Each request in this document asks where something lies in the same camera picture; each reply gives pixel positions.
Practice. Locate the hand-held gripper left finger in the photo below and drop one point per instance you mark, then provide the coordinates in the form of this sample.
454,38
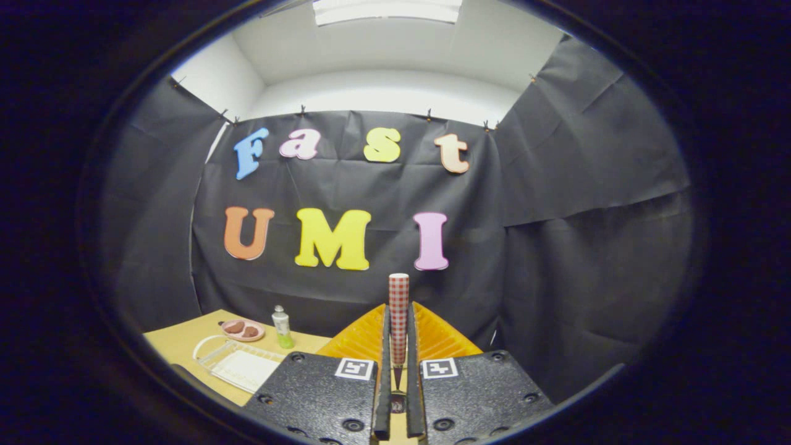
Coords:
321,395

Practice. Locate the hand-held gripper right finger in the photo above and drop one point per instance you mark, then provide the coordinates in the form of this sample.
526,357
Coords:
476,395

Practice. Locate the pink plate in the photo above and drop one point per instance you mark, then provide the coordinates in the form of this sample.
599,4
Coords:
259,330

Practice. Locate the white drain tray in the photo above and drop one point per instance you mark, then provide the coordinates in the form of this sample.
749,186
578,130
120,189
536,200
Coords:
247,371

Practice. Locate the clear bottle with green drink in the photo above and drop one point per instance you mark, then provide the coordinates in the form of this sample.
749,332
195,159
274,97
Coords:
282,324

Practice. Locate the brown meat piece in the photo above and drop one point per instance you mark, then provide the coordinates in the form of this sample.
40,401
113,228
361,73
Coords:
233,327
250,332

